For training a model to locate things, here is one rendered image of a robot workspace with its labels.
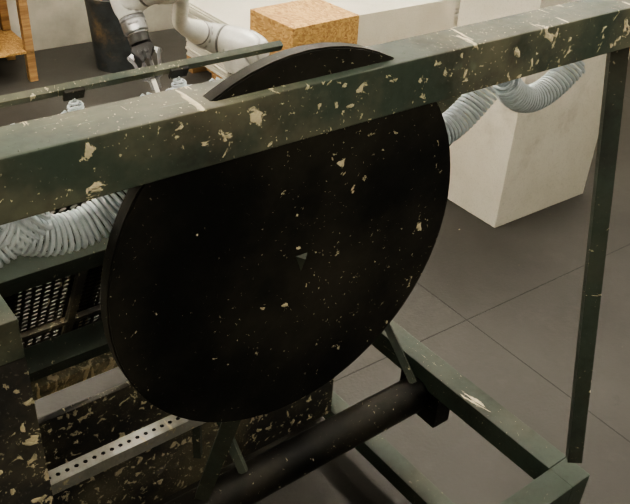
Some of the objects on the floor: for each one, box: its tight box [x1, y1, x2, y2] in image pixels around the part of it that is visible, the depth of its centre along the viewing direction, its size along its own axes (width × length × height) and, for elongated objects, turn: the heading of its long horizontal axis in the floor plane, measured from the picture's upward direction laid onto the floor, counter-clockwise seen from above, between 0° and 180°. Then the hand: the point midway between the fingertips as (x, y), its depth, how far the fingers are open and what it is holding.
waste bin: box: [84, 0, 142, 73], centre depth 711 cm, size 52×52×65 cm
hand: (156, 89), depth 283 cm, fingers closed
